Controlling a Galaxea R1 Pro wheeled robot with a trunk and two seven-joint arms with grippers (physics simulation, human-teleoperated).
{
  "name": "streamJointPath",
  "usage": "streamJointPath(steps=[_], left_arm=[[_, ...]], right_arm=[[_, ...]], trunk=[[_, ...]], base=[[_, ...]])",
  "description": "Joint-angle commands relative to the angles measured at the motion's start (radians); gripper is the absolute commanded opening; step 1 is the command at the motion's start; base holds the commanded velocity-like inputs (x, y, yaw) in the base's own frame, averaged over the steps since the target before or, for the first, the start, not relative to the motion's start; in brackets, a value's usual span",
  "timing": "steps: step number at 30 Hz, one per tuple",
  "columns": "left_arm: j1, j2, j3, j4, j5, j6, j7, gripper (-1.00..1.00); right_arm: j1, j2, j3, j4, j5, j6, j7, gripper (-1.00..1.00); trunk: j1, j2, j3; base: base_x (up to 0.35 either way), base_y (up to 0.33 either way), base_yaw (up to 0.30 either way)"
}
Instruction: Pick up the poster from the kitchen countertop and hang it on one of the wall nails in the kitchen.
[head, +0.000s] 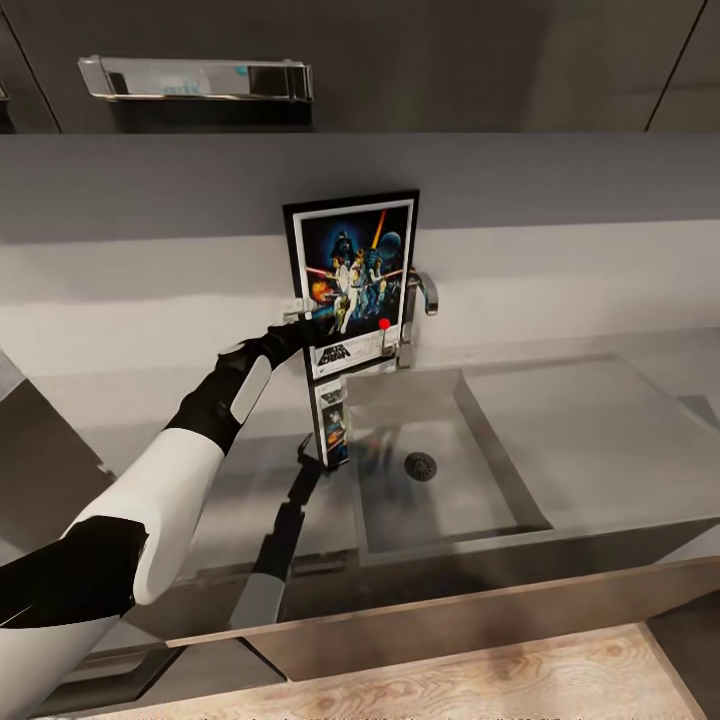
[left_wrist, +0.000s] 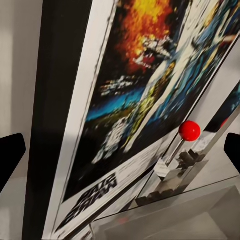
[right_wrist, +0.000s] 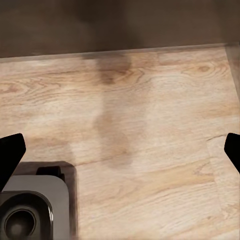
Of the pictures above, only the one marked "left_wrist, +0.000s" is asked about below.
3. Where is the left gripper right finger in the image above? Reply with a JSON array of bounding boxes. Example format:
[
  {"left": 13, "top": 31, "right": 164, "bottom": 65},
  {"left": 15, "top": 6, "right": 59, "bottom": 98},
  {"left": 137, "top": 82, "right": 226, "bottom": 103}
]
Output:
[{"left": 223, "top": 132, "right": 240, "bottom": 173}]

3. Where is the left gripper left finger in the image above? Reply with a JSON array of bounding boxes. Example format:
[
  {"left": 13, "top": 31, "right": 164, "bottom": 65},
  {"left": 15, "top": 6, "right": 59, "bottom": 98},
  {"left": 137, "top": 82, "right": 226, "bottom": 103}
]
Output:
[{"left": 0, "top": 132, "right": 26, "bottom": 193}]

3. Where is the poster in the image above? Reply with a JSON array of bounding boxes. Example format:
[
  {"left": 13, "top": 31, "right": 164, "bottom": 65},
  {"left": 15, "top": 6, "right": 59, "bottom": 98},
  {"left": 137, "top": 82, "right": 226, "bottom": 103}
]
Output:
[{"left": 21, "top": 0, "right": 240, "bottom": 240}]

